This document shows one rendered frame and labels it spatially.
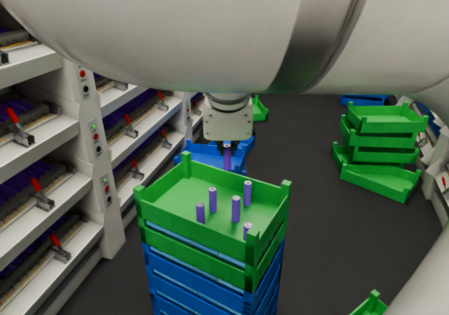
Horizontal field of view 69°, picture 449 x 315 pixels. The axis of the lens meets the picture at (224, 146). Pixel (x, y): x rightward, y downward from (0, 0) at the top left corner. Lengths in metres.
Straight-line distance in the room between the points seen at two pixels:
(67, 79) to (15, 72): 0.15
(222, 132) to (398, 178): 1.28
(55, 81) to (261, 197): 0.62
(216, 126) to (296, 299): 0.69
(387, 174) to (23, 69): 1.58
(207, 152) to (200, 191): 0.81
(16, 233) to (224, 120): 0.58
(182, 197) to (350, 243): 0.75
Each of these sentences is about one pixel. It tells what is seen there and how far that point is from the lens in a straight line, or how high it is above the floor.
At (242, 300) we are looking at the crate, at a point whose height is 0.29.
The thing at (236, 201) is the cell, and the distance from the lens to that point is 0.71.
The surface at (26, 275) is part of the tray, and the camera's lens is 1.07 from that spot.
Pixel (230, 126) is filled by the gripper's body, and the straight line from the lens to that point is 0.64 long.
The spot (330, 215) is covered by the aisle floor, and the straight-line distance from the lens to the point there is 1.46.
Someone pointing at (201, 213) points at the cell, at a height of 0.45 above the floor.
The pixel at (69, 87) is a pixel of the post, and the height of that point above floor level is 0.63.
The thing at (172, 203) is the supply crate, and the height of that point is 0.40.
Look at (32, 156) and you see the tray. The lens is 0.89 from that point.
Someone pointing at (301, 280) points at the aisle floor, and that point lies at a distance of 1.19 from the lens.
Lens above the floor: 0.91
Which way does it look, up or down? 29 degrees down
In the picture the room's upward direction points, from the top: straight up
